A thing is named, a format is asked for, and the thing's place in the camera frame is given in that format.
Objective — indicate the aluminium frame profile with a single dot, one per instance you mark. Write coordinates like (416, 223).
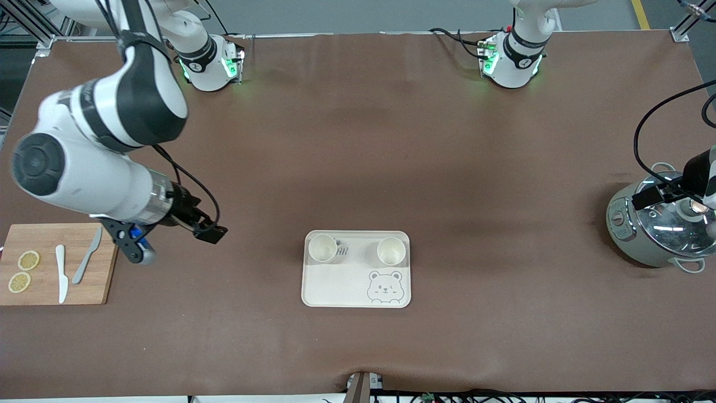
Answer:
(685, 28)
(33, 25)

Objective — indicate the wooden cutting board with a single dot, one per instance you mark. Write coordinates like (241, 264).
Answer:
(95, 285)

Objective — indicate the white plastic knife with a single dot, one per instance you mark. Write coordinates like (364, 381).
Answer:
(61, 274)

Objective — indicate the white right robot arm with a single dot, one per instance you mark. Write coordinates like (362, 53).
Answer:
(112, 123)

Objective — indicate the white paper cup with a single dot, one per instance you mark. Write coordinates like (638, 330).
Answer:
(322, 248)
(391, 251)

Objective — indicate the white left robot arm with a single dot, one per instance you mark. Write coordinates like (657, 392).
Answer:
(512, 64)

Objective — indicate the grey electric pot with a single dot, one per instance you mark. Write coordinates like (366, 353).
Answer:
(626, 235)

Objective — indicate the yellow lemon slice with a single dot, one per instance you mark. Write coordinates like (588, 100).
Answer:
(19, 282)
(28, 260)

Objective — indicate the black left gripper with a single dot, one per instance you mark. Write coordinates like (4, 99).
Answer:
(695, 170)

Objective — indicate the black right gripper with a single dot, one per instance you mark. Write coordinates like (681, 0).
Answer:
(184, 209)

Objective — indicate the glass pot lid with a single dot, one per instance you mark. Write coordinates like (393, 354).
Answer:
(671, 229)

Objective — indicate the brown table cover mat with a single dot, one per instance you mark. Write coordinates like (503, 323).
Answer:
(358, 140)

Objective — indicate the white bear print tray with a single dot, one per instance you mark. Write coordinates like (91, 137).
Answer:
(352, 285)

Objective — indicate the grey plastic knife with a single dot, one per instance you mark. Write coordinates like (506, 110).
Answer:
(84, 266)

